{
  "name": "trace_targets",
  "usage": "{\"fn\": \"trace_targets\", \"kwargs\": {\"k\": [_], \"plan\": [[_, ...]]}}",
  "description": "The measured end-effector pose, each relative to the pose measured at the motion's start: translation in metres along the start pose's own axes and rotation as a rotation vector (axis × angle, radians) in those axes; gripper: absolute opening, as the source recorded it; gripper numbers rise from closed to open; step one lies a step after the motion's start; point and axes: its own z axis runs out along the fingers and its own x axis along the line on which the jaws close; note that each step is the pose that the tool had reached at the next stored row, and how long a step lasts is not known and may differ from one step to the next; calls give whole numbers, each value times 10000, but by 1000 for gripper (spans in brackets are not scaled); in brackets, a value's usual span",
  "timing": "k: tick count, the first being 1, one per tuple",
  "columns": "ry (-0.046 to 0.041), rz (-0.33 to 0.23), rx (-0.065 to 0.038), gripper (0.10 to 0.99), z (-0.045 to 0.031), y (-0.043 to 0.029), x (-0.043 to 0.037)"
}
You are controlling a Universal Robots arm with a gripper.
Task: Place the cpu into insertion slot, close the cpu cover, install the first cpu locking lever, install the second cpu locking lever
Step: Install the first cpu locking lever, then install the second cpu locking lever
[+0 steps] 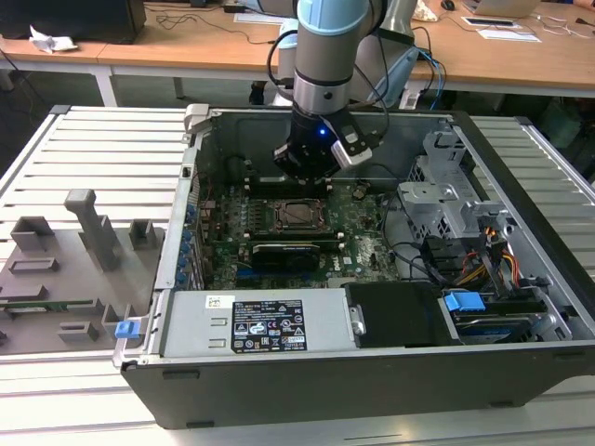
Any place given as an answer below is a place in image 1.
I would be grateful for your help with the black open PC case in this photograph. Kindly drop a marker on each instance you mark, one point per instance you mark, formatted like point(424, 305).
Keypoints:
point(325, 395)

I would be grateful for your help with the blue disk carrier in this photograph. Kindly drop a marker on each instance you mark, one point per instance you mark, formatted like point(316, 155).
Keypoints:
point(465, 304)

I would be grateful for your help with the black monitor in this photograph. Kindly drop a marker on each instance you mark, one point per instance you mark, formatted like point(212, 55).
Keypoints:
point(70, 18)

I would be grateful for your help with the patterned pouch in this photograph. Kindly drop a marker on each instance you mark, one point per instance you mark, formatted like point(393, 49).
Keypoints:
point(427, 11)

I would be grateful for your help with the grey power supply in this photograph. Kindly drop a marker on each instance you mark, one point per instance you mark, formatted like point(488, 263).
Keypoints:
point(190, 325)

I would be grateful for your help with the black graphics card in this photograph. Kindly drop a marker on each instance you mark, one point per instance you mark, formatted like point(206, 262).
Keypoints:
point(286, 258)

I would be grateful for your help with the hard disk drive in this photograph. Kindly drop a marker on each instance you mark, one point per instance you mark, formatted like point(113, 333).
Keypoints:
point(493, 332)

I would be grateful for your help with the pale blue teach pendant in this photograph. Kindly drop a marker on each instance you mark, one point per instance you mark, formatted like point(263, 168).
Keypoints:
point(402, 69)

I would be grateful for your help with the white paper sheet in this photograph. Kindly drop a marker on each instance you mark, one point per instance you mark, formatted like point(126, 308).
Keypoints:
point(509, 35)
point(255, 18)

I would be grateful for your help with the green RAM stick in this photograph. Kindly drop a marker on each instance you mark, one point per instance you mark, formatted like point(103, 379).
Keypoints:
point(56, 305)

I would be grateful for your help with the silver metal drive cage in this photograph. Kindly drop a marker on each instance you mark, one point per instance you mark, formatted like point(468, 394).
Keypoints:
point(430, 206)

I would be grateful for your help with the green motherboard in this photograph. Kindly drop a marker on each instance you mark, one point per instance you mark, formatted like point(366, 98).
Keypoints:
point(362, 241)

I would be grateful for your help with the small white box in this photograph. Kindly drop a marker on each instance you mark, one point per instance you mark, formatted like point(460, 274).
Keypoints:
point(410, 99)

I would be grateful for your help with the CPU socket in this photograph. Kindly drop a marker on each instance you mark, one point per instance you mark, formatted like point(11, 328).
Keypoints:
point(273, 227)

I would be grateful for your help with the crumpled white paper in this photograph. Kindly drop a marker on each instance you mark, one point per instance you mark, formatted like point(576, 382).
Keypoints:
point(51, 43)

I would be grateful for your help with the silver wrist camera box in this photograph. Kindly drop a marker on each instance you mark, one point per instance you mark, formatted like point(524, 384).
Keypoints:
point(351, 148)

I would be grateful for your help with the grey case latch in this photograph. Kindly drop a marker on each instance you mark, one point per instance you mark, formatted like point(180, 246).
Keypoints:
point(195, 116)

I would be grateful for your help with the metal locking lever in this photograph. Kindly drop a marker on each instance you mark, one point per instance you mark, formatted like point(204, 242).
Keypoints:
point(302, 229)
point(302, 201)

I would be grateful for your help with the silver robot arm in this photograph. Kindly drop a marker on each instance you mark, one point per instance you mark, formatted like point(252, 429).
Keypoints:
point(321, 69)

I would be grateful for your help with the silver CPU green board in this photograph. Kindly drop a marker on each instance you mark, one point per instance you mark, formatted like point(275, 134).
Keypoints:
point(301, 213)

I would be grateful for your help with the black computer mouse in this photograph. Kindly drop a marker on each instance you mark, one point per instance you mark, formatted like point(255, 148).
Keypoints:
point(448, 4)

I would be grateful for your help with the black plastic shroud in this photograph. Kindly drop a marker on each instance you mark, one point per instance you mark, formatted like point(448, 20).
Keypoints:
point(400, 316)

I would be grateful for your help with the black power adapter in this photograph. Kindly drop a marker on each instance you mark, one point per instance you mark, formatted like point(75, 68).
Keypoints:
point(234, 8)

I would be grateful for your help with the silver laptop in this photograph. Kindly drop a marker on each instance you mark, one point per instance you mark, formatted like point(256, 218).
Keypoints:
point(502, 7)

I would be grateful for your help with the grey parts rack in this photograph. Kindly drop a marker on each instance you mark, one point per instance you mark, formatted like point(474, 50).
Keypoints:
point(60, 279)

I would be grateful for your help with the wooden desk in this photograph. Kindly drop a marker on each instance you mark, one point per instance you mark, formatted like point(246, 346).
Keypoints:
point(511, 65)
point(186, 53)

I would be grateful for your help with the blue case latch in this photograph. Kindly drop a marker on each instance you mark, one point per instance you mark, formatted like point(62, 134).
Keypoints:
point(126, 330)

